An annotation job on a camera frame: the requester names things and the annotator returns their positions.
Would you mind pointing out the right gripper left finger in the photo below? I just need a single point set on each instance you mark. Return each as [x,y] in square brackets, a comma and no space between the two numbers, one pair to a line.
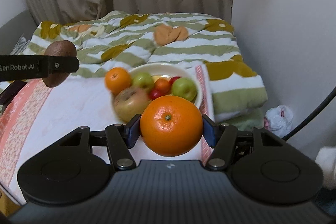
[118,139]

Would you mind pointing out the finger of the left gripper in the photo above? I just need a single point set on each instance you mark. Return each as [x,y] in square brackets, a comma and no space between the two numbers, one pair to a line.
[63,64]

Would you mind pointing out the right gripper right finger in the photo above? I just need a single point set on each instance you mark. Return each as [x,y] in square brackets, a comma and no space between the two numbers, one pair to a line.
[228,144]

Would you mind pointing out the brown kiwi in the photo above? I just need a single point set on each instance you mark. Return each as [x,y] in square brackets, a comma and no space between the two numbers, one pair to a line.
[59,48]

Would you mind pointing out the yellow red apple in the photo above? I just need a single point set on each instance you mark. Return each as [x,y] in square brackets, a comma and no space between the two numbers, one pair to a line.
[130,102]

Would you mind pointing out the large orange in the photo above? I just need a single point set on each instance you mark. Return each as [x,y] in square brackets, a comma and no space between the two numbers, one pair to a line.
[171,126]
[117,79]

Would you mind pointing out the small red cherry tomato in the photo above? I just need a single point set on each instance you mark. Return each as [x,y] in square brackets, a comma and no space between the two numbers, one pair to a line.
[155,93]

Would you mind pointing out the small green apple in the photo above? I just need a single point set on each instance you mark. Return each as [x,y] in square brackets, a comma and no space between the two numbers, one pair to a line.
[143,80]

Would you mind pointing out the large green apple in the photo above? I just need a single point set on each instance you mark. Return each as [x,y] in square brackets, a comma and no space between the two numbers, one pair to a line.
[184,88]

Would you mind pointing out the small mandarin front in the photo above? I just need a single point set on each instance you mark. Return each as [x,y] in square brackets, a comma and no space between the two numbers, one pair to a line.
[162,85]

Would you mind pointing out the grey sofa headboard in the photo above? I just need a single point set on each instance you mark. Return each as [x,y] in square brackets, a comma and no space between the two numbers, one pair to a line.
[21,25]

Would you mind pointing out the pink floral tablecloth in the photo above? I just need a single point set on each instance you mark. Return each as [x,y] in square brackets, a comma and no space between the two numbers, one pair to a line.
[39,116]

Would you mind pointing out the white plastic bag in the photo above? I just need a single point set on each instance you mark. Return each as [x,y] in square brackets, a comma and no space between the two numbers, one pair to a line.
[278,120]

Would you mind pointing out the green striped floral blanket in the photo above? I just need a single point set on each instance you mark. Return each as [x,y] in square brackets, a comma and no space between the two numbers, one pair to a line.
[186,40]

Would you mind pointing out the cream oval cartoon dish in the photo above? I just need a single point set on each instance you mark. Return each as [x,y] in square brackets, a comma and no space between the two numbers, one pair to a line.
[166,71]

